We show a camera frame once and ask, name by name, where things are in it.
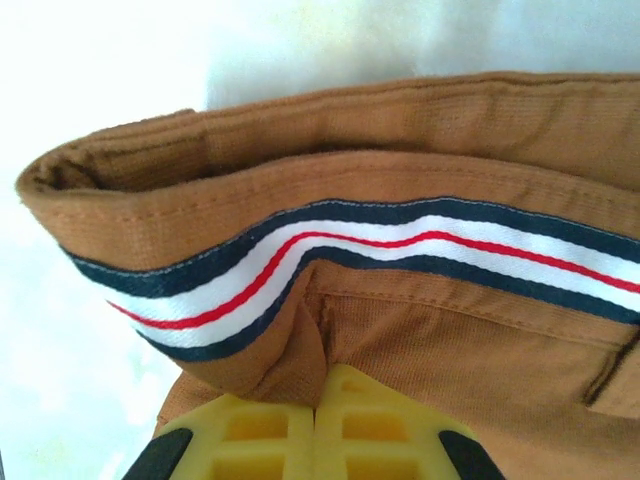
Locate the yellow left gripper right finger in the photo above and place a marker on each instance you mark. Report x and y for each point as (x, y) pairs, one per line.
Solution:
(380, 435)

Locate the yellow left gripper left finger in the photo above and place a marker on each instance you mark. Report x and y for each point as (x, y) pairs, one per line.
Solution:
(270, 440)

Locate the brown pants with striped waistband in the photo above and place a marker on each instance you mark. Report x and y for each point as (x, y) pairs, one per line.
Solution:
(400, 330)

